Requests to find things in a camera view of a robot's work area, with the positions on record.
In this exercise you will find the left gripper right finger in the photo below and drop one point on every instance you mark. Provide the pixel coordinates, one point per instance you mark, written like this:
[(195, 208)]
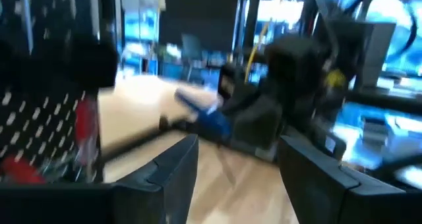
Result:
[(316, 191)]

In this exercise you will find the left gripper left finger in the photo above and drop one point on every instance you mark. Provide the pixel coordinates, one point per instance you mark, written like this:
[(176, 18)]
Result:
[(165, 191)]

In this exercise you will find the black metal table frame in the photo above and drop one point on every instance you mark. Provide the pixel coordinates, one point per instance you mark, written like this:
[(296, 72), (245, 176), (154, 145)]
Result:
[(138, 141)]

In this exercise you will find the light wooden desk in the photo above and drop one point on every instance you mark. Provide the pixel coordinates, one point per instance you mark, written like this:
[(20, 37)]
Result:
[(138, 102)]

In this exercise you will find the black metal pegboard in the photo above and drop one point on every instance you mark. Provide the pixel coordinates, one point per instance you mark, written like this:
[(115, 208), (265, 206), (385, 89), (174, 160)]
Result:
[(39, 125)]

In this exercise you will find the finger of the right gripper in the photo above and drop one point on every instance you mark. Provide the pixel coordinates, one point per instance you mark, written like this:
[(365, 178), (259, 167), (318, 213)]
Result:
[(232, 84), (258, 125)]

